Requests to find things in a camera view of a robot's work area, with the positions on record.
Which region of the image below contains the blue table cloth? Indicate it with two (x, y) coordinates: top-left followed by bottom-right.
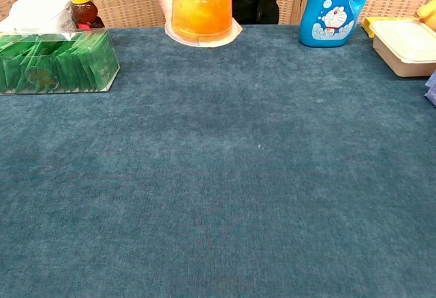
(0, 23), (436, 298)

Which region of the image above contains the yellow flat package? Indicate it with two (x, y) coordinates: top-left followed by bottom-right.
(360, 16), (423, 38)

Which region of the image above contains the yellow plush toy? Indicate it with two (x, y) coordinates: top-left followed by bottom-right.
(416, 0), (436, 32)

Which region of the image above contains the beige lunch box with lid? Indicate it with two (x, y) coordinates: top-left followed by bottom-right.
(369, 17), (436, 78)

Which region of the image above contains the clear box of green sachets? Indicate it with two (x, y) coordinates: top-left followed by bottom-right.
(0, 27), (121, 95)

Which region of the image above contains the orange jelly cup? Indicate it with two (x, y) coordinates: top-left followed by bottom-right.
(164, 0), (243, 48)

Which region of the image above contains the honey bottle with yellow cap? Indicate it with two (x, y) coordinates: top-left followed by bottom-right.
(69, 0), (106, 30)

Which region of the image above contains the blue Doraemon detergent bottle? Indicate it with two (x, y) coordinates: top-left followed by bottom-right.
(298, 0), (375, 47)

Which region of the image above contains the white plastic bag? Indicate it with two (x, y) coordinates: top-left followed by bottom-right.
(0, 0), (78, 33)

